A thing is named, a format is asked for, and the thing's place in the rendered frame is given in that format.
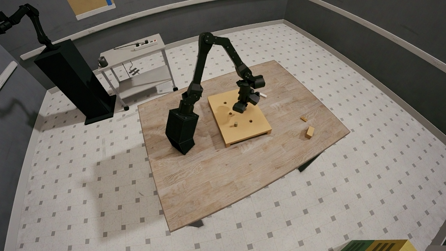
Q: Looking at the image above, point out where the tan wooden board with holes and pegs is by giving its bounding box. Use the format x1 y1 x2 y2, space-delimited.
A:
207 89 272 148

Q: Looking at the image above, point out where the tan rectangular block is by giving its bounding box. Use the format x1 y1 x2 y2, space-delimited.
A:
305 126 314 139

